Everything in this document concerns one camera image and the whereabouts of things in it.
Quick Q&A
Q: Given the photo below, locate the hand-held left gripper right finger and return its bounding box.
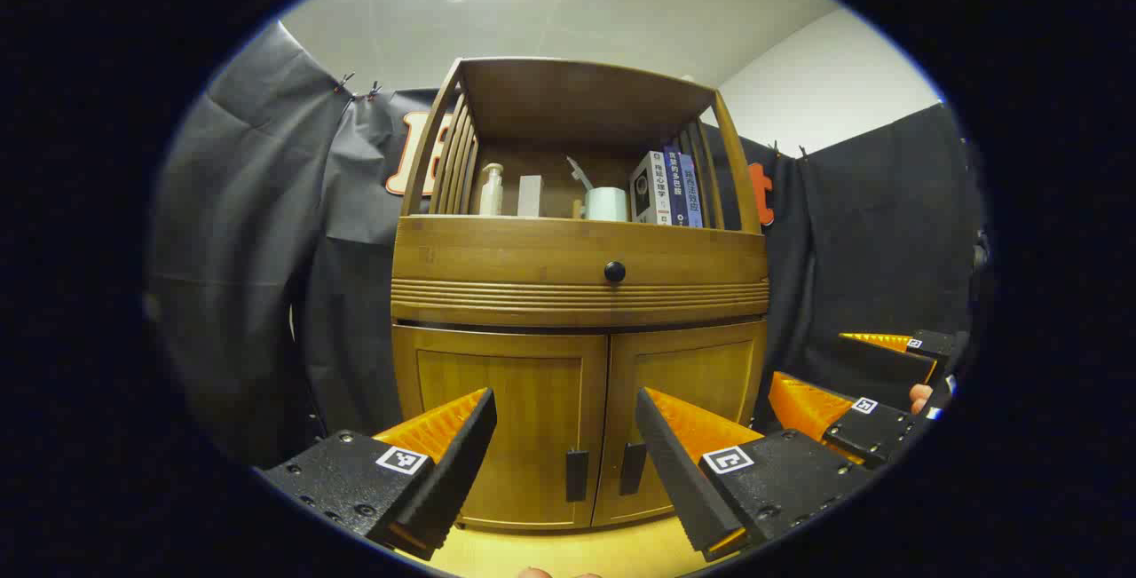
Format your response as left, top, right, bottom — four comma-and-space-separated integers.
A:
634, 386, 878, 563

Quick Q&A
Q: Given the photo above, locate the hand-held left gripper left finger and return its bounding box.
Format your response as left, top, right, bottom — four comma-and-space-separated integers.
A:
256, 387, 498, 561

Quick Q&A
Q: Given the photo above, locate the wooden shoe cabinet door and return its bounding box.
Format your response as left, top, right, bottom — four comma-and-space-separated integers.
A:
392, 325, 609, 530
593, 321, 769, 527

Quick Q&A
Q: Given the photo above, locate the wooden double-door shoe cabinet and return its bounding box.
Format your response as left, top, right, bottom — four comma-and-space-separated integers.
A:
389, 56, 771, 533

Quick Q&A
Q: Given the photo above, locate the wooden ribbed drawer front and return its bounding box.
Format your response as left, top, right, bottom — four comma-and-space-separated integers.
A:
390, 216, 770, 329

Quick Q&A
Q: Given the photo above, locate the mint green cup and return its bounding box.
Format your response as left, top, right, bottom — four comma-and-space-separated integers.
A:
583, 187, 629, 222

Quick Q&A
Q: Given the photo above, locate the light blue book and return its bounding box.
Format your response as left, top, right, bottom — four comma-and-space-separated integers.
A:
680, 153, 705, 229

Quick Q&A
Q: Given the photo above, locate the white pump bottle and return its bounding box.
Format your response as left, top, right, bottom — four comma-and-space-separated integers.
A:
479, 162, 505, 217

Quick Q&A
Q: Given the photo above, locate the grey and white book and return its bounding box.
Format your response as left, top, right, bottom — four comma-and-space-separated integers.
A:
629, 151, 673, 226

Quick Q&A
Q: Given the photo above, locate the dark blue book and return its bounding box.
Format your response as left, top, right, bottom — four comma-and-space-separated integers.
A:
664, 146, 690, 227

